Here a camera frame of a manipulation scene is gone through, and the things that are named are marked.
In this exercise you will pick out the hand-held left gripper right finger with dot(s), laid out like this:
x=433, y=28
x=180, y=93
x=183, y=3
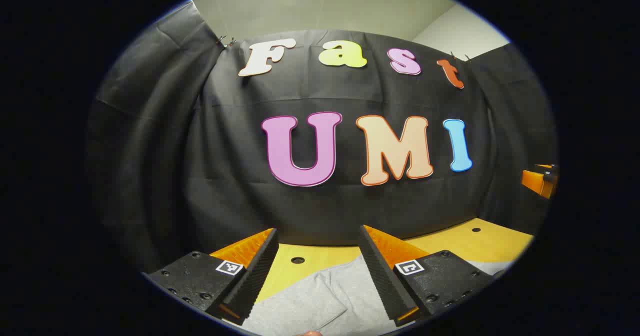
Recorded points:
x=381, y=271

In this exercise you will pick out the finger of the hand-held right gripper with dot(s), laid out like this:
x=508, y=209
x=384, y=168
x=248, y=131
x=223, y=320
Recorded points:
x=537, y=182

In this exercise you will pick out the small metal clip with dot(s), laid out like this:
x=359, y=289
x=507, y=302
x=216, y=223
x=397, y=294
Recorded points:
x=232, y=41
x=221, y=40

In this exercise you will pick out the black backdrop cloth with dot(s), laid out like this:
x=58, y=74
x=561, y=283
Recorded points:
x=225, y=176

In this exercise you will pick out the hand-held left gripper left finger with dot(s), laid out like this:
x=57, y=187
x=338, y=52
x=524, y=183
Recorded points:
x=257, y=271

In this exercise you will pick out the grey zip-neck sweatshirt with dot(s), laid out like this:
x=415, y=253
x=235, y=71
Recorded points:
x=325, y=301

